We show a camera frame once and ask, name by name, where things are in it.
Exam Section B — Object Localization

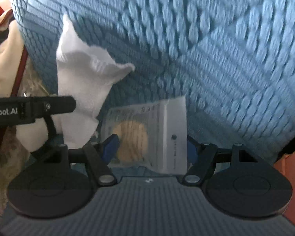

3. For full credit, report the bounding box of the blue textured sofa cover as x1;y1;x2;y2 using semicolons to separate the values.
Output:
11;0;295;163

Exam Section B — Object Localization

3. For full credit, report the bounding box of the clear zip bag with pads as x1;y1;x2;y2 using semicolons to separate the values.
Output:
101;96;187;175

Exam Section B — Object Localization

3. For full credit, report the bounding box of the white textured cloth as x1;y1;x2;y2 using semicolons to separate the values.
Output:
16;13;136;153

